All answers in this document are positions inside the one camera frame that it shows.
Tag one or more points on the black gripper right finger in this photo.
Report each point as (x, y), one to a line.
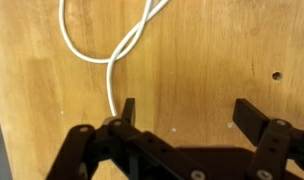
(275, 146)

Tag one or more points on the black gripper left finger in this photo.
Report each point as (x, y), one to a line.
(142, 156)

